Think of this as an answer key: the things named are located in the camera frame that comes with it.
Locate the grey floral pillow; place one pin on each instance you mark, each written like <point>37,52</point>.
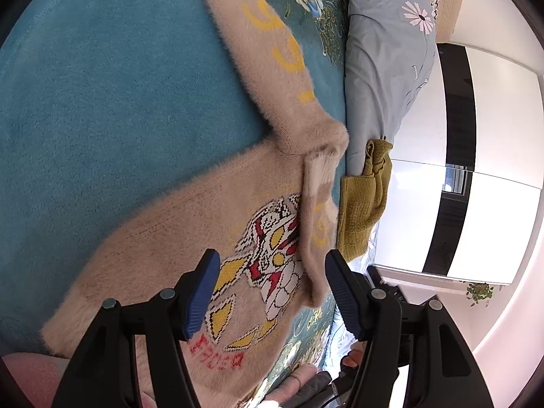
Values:
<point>382,72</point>

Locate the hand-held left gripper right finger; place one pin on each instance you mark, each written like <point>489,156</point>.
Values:
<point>346,301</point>

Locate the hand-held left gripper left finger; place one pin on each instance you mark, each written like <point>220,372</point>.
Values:
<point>199,301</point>

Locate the person's right hand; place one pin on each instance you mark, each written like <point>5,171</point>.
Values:
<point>304,376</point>

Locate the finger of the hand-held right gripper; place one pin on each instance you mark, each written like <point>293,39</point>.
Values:
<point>382,278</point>

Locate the teal floral plush blanket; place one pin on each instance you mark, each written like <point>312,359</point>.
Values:
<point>106,93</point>

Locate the person's pink clothing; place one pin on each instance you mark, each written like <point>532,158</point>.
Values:
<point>29,378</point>

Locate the white wardrobe black stripe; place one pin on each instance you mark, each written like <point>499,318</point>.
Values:
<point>501,157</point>

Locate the beige fuzzy sweater robot print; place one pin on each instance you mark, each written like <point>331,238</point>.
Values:
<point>178,221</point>

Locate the green potted plant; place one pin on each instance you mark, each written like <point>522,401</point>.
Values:
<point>480,293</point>

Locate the olive knitted garment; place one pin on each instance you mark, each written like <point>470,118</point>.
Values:
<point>361,204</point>

